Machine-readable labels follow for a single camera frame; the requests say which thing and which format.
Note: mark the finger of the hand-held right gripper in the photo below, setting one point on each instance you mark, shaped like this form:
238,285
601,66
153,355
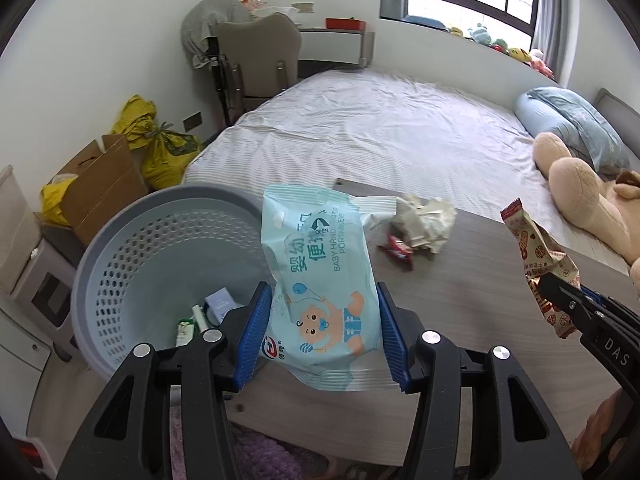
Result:
625,311
555,287

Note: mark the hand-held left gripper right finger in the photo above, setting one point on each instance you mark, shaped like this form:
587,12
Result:
395,345

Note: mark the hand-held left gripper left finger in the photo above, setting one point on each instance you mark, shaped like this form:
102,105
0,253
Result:
252,340

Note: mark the trash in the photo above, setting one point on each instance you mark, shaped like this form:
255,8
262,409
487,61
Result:
220,305

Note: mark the red beige snack packet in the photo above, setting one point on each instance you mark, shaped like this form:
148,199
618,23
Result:
530,245

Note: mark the white tube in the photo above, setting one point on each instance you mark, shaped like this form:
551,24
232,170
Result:
200,317

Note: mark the light blue wipes packet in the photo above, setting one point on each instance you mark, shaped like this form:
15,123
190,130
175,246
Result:
320,280

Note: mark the blue-grey perforated waste basket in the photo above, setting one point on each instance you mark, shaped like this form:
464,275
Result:
150,240

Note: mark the small green box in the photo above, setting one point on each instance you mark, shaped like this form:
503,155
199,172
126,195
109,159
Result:
184,332

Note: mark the red candy wrapper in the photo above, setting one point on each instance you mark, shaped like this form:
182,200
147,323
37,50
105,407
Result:
397,247

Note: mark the beige teddy bear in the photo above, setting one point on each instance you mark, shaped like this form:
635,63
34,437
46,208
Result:
580,185

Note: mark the purple rug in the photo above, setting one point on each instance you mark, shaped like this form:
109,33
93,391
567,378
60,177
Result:
270,455

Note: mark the crumpled beige paper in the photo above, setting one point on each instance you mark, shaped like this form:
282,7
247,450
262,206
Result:
425,222

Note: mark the blue pillow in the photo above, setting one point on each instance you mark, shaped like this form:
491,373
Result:
575,120

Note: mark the grey headboard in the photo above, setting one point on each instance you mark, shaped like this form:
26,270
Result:
620,115

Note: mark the tied yellow bag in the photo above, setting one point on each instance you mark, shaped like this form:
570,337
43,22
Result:
167,160

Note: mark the cardboard box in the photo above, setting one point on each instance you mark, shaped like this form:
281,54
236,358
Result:
105,190

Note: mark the bed with checked sheet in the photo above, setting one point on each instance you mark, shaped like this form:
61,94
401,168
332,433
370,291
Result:
380,130

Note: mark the grey cabinet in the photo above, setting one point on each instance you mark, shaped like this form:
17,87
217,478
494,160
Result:
45,270

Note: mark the row of plush toys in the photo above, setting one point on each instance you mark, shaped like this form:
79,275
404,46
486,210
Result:
520,54

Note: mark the small yellow plastic bag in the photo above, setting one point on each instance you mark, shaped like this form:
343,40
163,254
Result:
52,200

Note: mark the crumpled yellow bag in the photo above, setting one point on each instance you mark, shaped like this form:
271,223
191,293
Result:
132,120

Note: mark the black stand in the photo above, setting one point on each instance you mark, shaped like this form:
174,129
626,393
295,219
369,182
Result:
225,90

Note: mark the beige chair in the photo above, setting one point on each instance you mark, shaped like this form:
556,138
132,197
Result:
260,50

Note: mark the blue cushion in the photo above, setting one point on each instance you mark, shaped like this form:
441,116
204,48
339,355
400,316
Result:
425,20

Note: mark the grey cloth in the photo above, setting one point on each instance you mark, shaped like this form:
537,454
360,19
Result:
200,25

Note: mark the red box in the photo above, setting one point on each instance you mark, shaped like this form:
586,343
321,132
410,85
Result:
345,24

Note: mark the dark wall socket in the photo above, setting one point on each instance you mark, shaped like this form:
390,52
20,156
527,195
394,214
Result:
192,121

